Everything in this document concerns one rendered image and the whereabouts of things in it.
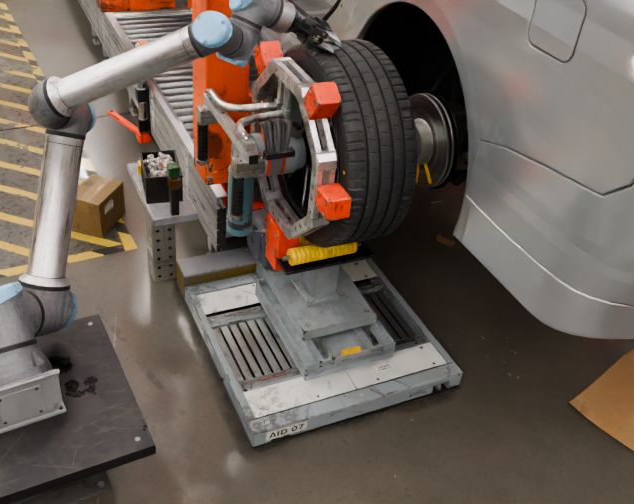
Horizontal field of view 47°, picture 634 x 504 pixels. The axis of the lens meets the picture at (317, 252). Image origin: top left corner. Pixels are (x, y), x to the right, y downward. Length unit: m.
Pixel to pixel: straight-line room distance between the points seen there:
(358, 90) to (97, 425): 1.22
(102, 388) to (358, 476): 0.87
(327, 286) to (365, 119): 0.82
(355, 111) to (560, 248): 0.69
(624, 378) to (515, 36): 1.63
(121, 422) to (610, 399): 1.80
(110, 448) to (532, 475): 1.38
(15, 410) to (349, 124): 1.23
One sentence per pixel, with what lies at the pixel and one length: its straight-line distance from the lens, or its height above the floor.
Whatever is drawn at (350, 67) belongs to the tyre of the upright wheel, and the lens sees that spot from 2.20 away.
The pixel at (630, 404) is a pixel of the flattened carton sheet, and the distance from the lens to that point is 3.04.
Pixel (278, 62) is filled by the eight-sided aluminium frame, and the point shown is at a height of 1.12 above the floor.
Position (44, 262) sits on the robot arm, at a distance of 2.31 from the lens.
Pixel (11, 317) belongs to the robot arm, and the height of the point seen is 0.57.
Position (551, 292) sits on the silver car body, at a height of 0.85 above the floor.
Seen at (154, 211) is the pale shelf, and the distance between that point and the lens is 2.77.
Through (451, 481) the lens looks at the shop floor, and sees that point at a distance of 2.55.
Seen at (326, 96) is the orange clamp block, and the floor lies 1.14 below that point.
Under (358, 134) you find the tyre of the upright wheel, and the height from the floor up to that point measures 1.04.
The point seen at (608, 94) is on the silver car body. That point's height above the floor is 1.39.
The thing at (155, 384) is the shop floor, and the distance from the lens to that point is 2.72.
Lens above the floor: 1.99
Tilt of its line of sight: 36 degrees down
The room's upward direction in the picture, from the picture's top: 7 degrees clockwise
